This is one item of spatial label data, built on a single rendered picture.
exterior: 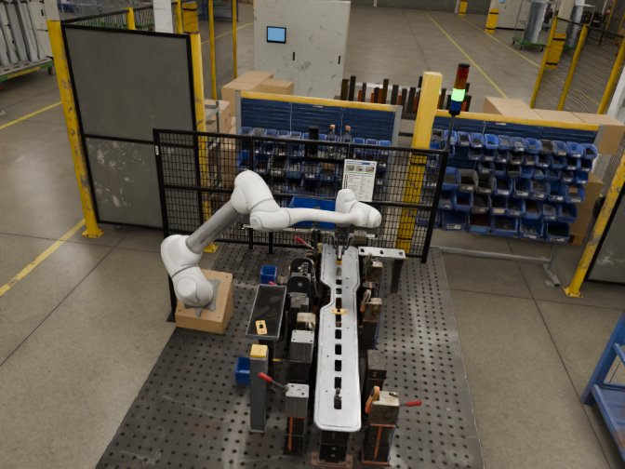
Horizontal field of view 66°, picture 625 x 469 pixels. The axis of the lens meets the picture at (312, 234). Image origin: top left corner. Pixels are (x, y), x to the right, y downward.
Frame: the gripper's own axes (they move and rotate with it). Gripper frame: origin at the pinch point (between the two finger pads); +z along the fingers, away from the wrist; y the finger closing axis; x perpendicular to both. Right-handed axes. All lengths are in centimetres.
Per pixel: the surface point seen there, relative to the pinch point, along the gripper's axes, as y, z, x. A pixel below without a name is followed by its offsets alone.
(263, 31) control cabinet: -137, -41, 644
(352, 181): 6, -24, 54
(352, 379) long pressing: 6, 5, -92
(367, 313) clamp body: 15.4, 7.3, -43.3
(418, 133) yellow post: 45, -59, 58
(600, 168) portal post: 323, 48, 326
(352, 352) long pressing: 6, 5, -75
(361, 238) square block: 13.8, 1.4, 23.5
